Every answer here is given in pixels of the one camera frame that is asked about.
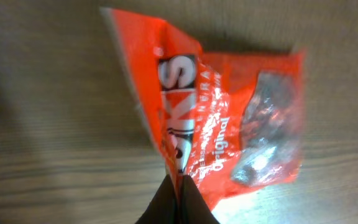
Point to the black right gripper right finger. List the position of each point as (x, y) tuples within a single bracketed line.
[(193, 208)]

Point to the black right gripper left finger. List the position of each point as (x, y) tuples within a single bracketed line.
[(162, 208)]

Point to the red candy bag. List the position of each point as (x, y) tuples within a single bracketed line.
[(232, 122)]

